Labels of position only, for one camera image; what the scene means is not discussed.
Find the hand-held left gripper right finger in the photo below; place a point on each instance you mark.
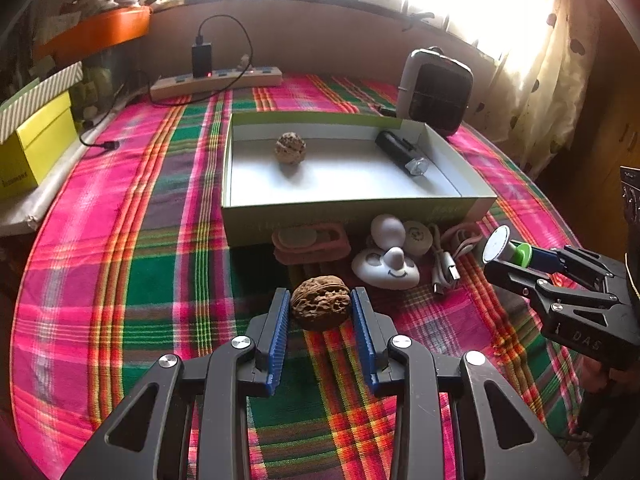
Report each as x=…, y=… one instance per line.
x=364, y=340

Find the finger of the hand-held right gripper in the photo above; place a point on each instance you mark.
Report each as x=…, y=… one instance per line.
x=545, y=259
x=510, y=276

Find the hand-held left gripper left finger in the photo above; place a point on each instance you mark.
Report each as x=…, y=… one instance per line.
x=277, y=340

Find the white and green spool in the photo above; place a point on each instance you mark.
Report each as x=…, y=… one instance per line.
x=495, y=245

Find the dark brown smooth walnut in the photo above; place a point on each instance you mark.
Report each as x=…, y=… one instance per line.
x=320, y=302

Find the white smiley face massager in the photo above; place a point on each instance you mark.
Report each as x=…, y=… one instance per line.
x=380, y=271

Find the pink plastic clip holder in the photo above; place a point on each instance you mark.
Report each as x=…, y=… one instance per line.
x=332, y=249

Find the white and green cardboard box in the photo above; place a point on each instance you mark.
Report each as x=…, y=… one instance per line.
x=350, y=180

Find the black flashlight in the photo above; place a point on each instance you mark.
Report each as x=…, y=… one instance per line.
x=395, y=145

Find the cream round disc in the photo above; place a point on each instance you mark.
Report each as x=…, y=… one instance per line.
x=417, y=236

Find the white egg-shaped object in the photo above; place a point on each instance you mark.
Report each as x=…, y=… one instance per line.
x=387, y=230

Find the plaid tablecloth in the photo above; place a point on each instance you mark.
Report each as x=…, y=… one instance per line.
x=150, y=260

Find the brown wooden cabinet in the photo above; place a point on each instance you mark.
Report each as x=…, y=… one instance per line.
x=615, y=125

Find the light brown bumpy walnut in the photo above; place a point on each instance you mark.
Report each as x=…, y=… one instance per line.
x=290, y=147

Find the grey and black heater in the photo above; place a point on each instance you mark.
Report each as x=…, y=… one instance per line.
x=440, y=95

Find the cream dotted curtain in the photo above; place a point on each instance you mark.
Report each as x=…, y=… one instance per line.
x=540, y=60

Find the beige power strip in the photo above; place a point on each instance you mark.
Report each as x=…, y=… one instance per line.
x=220, y=82

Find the white plug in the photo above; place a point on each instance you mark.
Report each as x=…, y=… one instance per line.
x=243, y=62

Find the black charger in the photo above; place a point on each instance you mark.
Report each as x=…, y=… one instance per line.
x=202, y=60

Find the yellow box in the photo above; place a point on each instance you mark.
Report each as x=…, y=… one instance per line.
x=40, y=150

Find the green glass jar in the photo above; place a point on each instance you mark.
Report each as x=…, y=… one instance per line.
x=97, y=82

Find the striped white green box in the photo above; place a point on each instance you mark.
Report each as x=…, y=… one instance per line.
x=40, y=95

